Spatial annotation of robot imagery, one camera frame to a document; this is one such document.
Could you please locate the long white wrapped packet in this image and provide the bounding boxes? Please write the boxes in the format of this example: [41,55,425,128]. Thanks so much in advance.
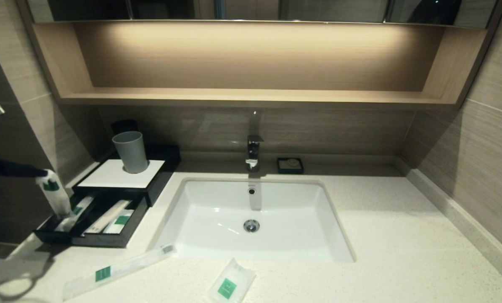
[84,200,130,234]

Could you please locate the white sink basin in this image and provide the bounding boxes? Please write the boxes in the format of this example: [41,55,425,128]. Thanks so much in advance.
[148,177,356,263]

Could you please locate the dental kit packet green label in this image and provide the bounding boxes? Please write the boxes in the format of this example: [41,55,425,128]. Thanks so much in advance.
[62,244,178,300]

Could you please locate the small white packet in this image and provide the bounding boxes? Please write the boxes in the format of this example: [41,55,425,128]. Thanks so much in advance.
[55,196,95,233]

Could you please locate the wooden wall shelf niche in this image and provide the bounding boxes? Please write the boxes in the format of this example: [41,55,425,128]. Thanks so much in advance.
[16,0,502,110]

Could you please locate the chrome faucet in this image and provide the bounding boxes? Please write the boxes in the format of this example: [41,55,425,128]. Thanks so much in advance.
[246,111,265,172]

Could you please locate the grey plastic cup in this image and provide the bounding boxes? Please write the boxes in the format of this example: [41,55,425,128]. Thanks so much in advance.
[112,131,149,174]

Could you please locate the black soap dish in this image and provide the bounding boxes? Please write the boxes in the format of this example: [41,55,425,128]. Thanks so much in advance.
[276,157,304,175]

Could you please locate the small sachet green label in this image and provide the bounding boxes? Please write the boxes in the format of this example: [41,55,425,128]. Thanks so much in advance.
[208,258,256,303]

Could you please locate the mirror cabinet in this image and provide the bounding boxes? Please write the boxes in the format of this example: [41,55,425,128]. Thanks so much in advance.
[26,0,499,29]

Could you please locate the white packet green label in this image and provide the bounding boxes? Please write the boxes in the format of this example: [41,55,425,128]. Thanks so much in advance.
[107,212,135,234]

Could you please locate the black box drawer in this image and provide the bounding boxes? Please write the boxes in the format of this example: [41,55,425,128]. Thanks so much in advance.
[33,187,149,249]

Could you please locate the clear toothbrush packet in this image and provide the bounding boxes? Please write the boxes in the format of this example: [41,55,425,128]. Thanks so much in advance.
[35,169,73,219]

